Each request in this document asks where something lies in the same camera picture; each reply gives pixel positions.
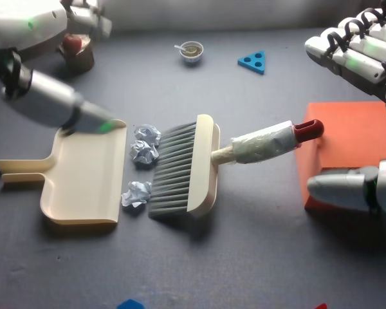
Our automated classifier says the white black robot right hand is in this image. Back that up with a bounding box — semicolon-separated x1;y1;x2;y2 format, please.
304;6;386;217

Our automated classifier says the orange rectangular block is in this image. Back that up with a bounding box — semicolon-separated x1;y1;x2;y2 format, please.
295;102;386;212

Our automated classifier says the cream plastic dustpan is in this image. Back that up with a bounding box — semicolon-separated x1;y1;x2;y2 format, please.
0;118;129;225

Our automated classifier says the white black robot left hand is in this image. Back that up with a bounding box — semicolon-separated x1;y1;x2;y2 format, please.
0;0;127;136

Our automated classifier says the blue toy block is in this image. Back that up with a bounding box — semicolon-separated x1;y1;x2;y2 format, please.
116;298;145;309

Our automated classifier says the blue triangle block with holes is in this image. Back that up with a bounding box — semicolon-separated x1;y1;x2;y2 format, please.
237;50;266;77

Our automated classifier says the small bowl with brown filling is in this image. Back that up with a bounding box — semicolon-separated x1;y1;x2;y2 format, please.
181;41;204;67

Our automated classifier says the white paper ball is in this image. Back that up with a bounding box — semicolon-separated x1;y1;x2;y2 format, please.
129;140;160;168
133;124;162;147
121;180;152;209

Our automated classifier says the toy cupcake with strawberry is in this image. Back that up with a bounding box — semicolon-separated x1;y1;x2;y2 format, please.
58;32;95;75

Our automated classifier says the grey table cloth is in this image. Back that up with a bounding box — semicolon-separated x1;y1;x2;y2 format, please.
0;27;386;309

